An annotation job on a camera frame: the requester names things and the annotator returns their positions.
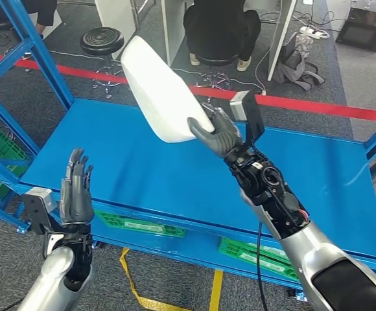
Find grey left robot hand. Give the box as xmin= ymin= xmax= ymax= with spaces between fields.
xmin=60 ymin=148 xmax=95 ymax=225

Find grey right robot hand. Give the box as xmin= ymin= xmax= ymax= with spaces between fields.
xmin=187 ymin=102 xmax=245 ymax=159

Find white curved plastic part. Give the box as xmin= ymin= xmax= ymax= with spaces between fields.
xmin=121 ymin=35 xmax=215 ymax=144

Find blue metal shelf rack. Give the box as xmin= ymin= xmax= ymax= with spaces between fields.
xmin=0 ymin=0 xmax=376 ymax=301

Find black round stool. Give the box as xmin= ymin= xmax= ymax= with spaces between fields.
xmin=194 ymin=53 xmax=240 ymax=91
xmin=80 ymin=27 xmax=125 ymax=100

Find red barrier tape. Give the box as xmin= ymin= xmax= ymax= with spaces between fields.
xmin=0 ymin=51 xmax=376 ymax=124

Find grey fabric bag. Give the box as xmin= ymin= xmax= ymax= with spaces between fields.
xmin=273 ymin=32 xmax=325 ymax=92

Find white desk side panel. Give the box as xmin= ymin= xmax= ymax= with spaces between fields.
xmin=267 ymin=0 xmax=297 ymax=82
xmin=94 ymin=0 xmax=137 ymax=60
xmin=161 ymin=0 xmax=196 ymax=67

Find yellow floor tape marking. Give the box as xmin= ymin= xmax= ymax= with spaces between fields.
xmin=119 ymin=248 xmax=223 ymax=311

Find white power strip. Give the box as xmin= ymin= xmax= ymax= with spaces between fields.
xmin=300 ymin=25 xmax=323 ymax=40

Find black microwave oven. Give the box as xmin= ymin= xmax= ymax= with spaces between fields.
xmin=335 ymin=6 xmax=376 ymax=53

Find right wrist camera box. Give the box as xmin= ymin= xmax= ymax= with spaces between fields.
xmin=229 ymin=89 xmax=266 ymax=147

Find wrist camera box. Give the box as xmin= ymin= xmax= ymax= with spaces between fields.
xmin=22 ymin=187 xmax=59 ymax=236
xmin=229 ymin=89 xmax=266 ymax=147

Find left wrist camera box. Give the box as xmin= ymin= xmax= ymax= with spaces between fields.
xmin=22 ymin=187 xmax=59 ymax=236

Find white floor cable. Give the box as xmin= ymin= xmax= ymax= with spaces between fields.
xmin=48 ymin=49 xmax=106 ymax=62

